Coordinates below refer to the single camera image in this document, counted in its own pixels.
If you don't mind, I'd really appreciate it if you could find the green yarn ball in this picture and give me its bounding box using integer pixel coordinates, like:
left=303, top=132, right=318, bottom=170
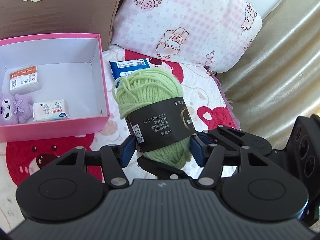
left=112, top=68, right=196, bottom=169

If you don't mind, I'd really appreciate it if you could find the white tissue pack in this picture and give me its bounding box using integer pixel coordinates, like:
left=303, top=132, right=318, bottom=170
left=33, top=99, right=69, bottom=122

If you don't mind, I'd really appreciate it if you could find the purple plush toy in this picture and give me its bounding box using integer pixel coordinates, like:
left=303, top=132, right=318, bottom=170
left=0, top=93, right=33, bottom=126

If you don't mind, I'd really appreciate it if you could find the clear floss pick box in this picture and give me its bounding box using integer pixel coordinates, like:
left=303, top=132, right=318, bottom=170
left=9, top=65, right=41, bottom=95

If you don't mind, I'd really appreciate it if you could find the cartoon bear blanket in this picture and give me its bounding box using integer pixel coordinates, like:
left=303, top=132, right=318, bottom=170
left=1, top=45, right=240, bottom=231

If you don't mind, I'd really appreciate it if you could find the blue wet wipes pack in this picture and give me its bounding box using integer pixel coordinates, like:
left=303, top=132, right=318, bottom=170
left=110, top=58, right=150, bottom=80

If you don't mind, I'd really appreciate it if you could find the pink cardboard box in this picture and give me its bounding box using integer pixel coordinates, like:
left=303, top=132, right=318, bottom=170
left=1, top=33, right=110, bottom=142

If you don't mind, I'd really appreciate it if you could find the pink checkered pillow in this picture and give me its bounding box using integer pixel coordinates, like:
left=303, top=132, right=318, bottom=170
left=112, top=0, right=263, bottom=73

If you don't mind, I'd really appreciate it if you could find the brown pillow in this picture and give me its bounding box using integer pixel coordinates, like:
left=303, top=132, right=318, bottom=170
left=1, top=0, right=120, bottom=50

